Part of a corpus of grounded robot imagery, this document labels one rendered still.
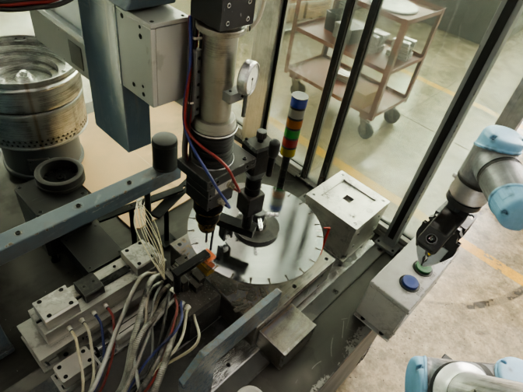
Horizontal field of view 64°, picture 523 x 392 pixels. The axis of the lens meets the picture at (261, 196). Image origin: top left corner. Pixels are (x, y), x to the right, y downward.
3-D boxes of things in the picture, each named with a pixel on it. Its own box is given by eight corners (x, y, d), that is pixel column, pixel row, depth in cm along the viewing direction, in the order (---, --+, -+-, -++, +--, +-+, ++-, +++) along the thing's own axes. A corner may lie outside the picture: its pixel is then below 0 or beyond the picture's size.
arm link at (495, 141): (493, 145, 71) (477, 118, 77) (464, 192, 78) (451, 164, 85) (538, 152, 71) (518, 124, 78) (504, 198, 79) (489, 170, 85)
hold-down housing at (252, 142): (253, 199, 91) (266, 120, 78) (266, 212, 89) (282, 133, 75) (231, 208, 88) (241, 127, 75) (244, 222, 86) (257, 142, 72)
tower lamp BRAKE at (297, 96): (296, 99, 115) (299, 89, 113) (310, 106, 113) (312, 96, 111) (286, 104, 112) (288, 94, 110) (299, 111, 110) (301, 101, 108)
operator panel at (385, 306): (404, 260, 128) (423, 227, 118) (436, 283, 123) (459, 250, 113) (352, 314, 112) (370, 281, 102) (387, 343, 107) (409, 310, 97)
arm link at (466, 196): (487, 198, 78) (447, 176, 82) (475, 215, 81) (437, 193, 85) (502, 183, 83) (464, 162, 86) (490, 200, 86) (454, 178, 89)
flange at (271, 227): (271, 250, 97) (272, 243, 96) (226, 236, 99) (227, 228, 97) (284, 219, 105) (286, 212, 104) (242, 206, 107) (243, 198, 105)
